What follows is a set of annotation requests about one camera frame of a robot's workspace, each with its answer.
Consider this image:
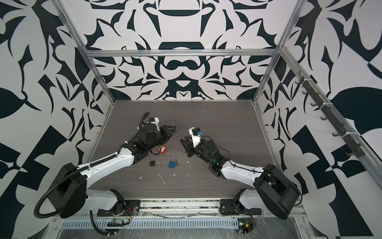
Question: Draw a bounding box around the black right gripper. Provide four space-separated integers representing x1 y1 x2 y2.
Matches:
181 136 214 167

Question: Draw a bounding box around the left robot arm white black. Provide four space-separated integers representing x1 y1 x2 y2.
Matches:
47 123 177 218

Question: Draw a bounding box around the black coat hook rail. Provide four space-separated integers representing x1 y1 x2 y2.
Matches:
296 76 366 158

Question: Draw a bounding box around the black corrugated cable conduit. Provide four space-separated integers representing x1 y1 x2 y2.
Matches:
33 112 151 236

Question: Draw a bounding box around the blue padlock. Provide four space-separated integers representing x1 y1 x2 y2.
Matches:
168 157 179 168

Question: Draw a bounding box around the circuit board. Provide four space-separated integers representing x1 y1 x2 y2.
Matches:
107 217 130 228
238 217 256 234

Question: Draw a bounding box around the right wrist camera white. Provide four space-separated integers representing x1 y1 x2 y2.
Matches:
189 127 202 148

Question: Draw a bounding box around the red safety padlock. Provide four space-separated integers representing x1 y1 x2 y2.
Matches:
158 145 168 154

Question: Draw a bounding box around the white slotted cable duct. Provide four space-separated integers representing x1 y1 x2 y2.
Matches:
61 217 239 230

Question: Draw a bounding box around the right circuit board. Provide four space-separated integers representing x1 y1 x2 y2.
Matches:
238 217 256 234

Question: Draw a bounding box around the small black padlock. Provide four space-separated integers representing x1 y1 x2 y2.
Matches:
149 157 156 167

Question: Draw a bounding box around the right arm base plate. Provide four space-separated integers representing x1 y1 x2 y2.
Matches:
219 199 262 216

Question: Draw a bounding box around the left circuit board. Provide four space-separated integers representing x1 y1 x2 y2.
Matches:
107 217 130 228

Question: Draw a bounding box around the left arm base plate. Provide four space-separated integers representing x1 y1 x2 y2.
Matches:
96 200 141 217

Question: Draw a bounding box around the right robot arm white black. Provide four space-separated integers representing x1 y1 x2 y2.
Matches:
180 136 302 220

